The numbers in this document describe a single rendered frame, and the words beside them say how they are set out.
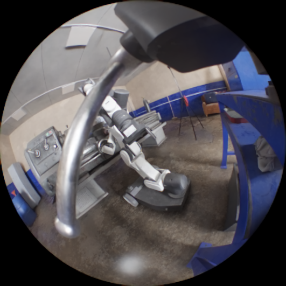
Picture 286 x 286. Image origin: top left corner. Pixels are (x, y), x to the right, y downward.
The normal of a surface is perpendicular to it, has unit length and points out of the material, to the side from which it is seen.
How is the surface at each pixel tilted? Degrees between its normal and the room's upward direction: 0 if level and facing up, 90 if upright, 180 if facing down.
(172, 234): 0
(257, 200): 0
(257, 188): 0
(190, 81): 90
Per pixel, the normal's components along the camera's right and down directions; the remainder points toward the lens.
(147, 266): -0.37, -0.88
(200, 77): -0.62, 0.48
